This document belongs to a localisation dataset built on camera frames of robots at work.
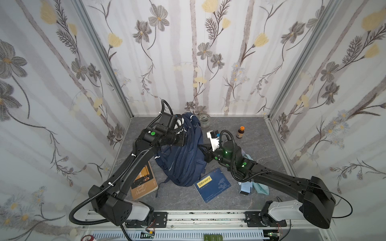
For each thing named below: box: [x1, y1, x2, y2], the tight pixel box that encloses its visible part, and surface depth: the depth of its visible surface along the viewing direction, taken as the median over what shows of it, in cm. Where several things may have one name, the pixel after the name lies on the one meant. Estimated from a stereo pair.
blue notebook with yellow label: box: [193, 167, 232, 204], surface depth 86 cm
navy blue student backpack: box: [154, 111, 207, 198], surface depth 74 cm
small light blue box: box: [237, 181, 253, 196], surface depth 82 cm
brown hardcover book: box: [130, 160, 159, 201], surface depth 86 cm
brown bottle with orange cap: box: [236, 125, 245, 139], surface depth 106 cm
